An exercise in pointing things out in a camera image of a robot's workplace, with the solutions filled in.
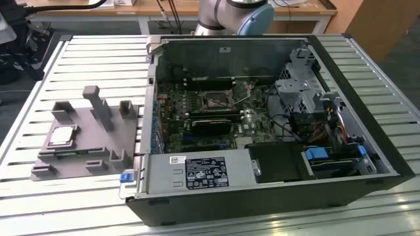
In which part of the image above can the silver CPU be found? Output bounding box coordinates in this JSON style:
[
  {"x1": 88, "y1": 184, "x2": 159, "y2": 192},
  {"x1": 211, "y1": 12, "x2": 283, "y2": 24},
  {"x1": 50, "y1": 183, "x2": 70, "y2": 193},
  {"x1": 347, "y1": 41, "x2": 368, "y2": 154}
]
[{"x1": 48, "y1": 126, "x2": 80, "y2": 146}]

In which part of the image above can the black RAM slot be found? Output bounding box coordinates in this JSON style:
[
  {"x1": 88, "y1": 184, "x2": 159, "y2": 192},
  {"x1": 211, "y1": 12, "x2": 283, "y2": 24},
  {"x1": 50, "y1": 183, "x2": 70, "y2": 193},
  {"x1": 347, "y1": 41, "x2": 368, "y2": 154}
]
[
  {"x1": 190, "y1": 115, "x2": 243, "y2": 122},
  {"x1": 188, "y1": 111, "x2": 240, "y2": 118}
]

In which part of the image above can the CPU socket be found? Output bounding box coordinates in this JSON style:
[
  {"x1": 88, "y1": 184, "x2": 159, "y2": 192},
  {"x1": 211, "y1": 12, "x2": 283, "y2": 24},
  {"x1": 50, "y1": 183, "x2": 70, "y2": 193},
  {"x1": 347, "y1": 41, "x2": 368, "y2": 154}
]
[{"x1": 204, "y1": 91, "x2": 238, "y2": 110}]

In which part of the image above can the black graphics card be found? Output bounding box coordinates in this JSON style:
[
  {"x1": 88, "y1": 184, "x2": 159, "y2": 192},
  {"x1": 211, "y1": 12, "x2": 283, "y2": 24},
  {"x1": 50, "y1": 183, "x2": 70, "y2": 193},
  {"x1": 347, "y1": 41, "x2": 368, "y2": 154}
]
[{"x1": 190, "y1": 119, "x2": 232, "y2": 136}]

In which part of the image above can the green motherboard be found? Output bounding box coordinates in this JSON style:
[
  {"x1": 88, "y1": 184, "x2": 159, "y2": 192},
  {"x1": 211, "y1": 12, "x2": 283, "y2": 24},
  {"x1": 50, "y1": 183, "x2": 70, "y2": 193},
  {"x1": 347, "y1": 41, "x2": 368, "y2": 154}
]
[{"x1": 154, "y1": 78, "x2": 296, "y2": 154}]

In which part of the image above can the silver drive cage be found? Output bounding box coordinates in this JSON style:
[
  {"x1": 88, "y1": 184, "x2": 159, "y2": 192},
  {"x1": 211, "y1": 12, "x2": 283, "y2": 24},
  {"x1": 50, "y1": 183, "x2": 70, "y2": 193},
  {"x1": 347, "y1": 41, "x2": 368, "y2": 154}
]
[{"x1": 274, "y1": 48, "x2": 322, "y2": 114}]

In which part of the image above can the silver power supply unit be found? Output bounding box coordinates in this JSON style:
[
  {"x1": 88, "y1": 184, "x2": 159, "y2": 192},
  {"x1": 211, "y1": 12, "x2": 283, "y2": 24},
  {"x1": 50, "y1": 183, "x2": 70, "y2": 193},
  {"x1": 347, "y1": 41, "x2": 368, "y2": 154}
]
[{"x1": 146, "y1": 152, "x2": 258, "y2": 194}]

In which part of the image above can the black plastic shroud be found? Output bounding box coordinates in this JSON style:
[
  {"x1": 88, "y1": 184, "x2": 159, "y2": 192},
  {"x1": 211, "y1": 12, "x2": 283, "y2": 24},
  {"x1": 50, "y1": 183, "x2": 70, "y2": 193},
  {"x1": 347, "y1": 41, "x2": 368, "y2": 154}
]
[{"x1": 247, "y1": 142, "x2": 316, "y2": 184}]

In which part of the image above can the blue case latch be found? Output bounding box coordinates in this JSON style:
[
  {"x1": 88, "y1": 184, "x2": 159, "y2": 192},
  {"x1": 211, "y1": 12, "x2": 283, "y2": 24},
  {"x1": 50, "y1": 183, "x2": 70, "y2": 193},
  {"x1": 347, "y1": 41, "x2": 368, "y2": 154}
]
[{"x1": 120, "y1": 170, "x2": 136, "y2": 184}]

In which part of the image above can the grey parts rack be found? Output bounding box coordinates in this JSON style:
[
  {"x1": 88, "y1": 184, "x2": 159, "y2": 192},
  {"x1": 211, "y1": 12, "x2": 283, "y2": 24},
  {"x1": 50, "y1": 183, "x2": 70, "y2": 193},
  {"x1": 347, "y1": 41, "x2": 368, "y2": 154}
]
[{"x1": 30, "y1": 85, "x2": 146, "y2": 182}]

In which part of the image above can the blue disk carrier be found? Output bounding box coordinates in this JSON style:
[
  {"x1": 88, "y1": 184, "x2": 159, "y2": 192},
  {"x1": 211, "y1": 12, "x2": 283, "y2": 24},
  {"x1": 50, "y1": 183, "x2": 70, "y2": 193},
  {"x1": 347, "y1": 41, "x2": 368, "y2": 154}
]
[{"x1": 304, "y1": 146, "x2": 330, "y2": 162}]

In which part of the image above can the black open PC case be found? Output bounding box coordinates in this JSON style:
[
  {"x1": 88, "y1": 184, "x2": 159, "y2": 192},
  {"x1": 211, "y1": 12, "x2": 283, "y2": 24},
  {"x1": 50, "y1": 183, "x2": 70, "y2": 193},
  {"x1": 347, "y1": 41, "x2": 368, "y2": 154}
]
[{"x1": 124, "y1": 34, "x2": 415, "y2": 227}]

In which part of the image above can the wooden desk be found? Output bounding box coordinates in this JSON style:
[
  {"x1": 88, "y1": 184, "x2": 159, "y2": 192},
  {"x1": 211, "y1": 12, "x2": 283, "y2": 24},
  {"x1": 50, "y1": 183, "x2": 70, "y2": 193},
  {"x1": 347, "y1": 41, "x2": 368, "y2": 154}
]
[{"x1": 19, "y1": 0, "x2": 339, "y2": 35}]

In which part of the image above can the black equipment stand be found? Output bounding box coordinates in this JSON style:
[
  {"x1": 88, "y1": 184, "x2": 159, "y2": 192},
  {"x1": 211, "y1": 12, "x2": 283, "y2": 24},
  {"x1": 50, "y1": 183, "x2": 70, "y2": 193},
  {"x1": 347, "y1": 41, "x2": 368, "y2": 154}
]
[{"x1": 0, "y1": 9, "x2": 55, "y2": 86}]

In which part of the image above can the wooden cabinet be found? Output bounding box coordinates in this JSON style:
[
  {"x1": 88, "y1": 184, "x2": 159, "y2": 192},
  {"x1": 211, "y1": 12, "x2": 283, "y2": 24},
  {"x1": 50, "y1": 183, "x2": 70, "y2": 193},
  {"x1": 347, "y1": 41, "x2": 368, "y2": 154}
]
[{"x1": 340, "y1": 0, "x2": 420, "y2": 62}]

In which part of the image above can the black internal cable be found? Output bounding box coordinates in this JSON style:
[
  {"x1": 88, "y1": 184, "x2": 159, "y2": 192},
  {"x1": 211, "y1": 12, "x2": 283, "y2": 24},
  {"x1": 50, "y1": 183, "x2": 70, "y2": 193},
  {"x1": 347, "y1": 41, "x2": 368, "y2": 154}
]
[{"x1": 268, "y1": 112, "x2": 307, "y2": 144}]

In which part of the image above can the yellow red wire bundle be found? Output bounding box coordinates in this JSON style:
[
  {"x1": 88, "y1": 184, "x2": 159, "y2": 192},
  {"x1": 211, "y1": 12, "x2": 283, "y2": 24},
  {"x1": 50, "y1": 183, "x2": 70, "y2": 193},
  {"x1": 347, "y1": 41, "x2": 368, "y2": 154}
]
[{"x1": 308, "y1": 122, "x2": 348, "y2": 144}]

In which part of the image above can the thick black hose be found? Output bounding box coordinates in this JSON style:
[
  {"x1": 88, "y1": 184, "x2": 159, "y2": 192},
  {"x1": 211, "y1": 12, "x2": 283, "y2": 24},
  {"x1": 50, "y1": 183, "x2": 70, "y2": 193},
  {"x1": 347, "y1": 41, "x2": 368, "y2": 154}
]
[{"x1": 12, "y1": 0, "x2": 110, "y2": 16}]

